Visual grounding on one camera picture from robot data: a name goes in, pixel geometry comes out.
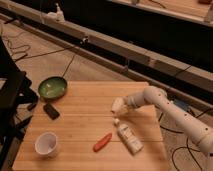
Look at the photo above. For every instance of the blue power box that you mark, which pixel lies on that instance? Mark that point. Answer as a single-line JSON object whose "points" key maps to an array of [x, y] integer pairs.
{"points": [[181, 104]]}

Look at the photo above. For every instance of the wooden rail beam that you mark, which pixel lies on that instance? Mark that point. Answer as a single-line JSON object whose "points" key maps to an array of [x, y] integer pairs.
{"points": [[169, 50]]}

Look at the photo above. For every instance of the white ceramic cup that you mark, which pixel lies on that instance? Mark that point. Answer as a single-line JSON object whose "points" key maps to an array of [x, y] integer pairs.
{"points": [[46, 145]]}

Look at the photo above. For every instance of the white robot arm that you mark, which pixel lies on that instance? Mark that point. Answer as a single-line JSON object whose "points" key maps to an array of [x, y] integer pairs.
{"points": [[197, 131]]}

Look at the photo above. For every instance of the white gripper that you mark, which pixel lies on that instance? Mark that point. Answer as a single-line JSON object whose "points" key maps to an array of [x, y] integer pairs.
{"points": [[130, 102]]}

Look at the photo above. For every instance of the green bowl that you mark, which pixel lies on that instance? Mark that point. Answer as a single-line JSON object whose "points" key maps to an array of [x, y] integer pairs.
{"points": [[52, 88]]}

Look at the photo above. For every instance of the black metal stand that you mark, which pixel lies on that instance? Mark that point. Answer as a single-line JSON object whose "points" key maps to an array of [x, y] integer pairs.
{"points": [[15, 91]]}

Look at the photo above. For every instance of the white sponge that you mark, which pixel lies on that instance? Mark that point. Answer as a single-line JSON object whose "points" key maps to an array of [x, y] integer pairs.
{"points": [[117, 104]]}

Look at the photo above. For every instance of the black rectangular block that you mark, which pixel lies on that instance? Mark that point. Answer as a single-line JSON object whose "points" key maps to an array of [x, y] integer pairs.
{"points": [[51, 111]]}

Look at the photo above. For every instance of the white plastic bottle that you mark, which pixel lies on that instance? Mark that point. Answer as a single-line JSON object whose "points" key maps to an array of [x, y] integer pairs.
{"points": [[127, 136]]}

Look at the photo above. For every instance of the white object on rail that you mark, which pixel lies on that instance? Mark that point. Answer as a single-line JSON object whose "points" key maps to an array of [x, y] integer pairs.
{"points": [[58, 15]]}

